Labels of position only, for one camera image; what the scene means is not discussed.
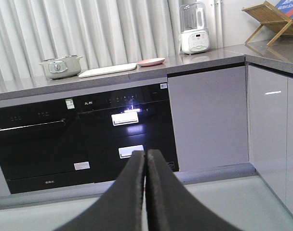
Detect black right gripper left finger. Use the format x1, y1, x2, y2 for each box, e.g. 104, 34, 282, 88
56, 151, 145, 231

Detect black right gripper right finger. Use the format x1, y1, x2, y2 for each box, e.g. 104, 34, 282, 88
146, 149, 238, 231

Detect cream bear print tray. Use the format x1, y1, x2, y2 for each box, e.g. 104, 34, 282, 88
78, 63, 137, 78

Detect pink round plate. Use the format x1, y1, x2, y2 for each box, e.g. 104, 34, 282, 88
137, 58, 165, 67

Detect black drawer disinfection cabinet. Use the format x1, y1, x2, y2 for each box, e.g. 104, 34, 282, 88
74, 82, 179, 182

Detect black built-in dishwasher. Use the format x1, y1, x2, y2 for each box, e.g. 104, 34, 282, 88
0, 98, 93, 193

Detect grey cabinet door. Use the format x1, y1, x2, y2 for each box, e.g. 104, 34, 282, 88
168, 66, 248, 171

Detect grey side cabinet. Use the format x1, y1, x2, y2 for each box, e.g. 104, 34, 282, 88
248, 65, 293, 215

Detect pale green electric cooking pot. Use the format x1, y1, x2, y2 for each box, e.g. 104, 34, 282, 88
39, 55, 82, 79

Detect white pleated curtain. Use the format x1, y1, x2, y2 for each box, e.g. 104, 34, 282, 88
0, 0, 184, 82

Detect wooden folding rack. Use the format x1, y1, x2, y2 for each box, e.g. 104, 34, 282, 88
242, 1, 293, 46

